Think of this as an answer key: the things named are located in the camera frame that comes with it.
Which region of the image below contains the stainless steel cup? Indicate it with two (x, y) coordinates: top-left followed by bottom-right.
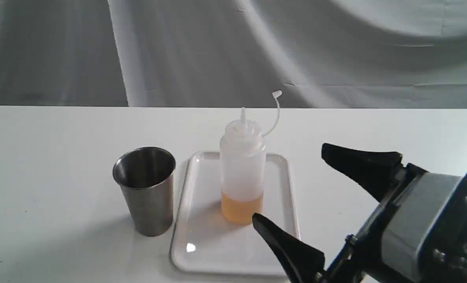
(112, 147), (177, 237)

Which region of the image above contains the clear squeeze bottle with oil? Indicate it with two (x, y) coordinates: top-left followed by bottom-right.
(220, 90), (282, 225)

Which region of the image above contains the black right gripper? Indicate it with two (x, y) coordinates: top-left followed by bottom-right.
(251, 143), (467, 283)

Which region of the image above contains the white plastic tray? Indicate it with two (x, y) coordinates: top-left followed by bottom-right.
(170, 151), (300, 277)

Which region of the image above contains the white backdrop cloth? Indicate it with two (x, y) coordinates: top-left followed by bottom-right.
(0, 0), (467, 108)

